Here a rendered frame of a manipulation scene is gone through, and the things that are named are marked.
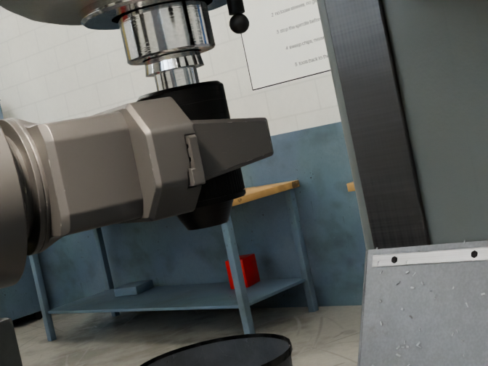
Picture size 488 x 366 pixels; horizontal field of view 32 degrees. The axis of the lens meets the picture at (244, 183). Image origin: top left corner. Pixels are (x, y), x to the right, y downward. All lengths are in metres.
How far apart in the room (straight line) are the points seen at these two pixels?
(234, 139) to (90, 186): 0.09
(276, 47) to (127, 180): 5.39
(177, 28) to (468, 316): 0.44
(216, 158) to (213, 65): 5.73
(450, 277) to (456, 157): 0.11
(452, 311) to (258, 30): 5.13
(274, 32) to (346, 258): 1.57
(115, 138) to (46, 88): 7.24
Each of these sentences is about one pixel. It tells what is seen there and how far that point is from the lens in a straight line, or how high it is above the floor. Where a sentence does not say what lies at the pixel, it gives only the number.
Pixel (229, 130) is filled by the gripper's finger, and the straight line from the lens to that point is 0.43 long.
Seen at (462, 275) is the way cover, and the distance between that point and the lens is 0.79.
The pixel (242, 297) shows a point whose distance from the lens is 5.24.
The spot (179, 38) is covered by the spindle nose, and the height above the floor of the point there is 1.29.
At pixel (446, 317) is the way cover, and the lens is 0.79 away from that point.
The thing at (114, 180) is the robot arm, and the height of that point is 1.22.
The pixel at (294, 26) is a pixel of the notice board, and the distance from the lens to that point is 5.67.
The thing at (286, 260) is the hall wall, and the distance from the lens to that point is 5.98.
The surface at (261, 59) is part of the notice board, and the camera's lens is 5.86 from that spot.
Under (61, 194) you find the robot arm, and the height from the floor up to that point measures 1.22.
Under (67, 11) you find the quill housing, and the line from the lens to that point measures 0.45.
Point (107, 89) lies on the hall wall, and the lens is 7.00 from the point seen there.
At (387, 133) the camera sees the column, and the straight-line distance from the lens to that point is 0.81.
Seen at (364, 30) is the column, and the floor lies 1.30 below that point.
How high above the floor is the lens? 1.23
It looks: 3 degrees down
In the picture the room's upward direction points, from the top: 12 degrees counter-clockwise
